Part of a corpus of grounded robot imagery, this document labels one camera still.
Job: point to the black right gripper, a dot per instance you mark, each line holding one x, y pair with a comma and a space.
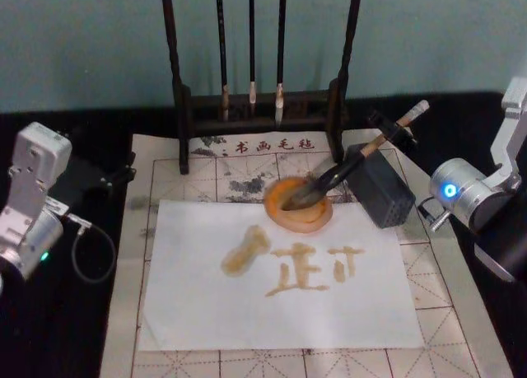
424, 155

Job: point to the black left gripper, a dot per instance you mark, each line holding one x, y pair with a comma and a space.
82, 180

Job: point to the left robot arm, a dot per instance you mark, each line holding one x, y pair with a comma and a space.
29, 197

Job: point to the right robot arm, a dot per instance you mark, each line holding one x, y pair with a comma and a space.
486, 197

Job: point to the black perforated square holder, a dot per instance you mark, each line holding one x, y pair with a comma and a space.
385, 192

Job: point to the dark wooden brush rack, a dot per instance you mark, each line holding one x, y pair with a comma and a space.
181, 118

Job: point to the orange cream ink dish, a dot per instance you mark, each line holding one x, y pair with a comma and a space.
298, 219

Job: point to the hanging black calligraphy brush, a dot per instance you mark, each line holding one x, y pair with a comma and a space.
280, 57
251, 57
222, 65

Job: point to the black table cloth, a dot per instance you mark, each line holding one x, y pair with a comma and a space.
53, 320

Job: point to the white paper sheet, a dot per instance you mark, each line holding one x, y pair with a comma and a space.
214, 312

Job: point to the grid calligraphy felt mat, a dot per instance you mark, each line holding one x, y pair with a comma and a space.
444, 312

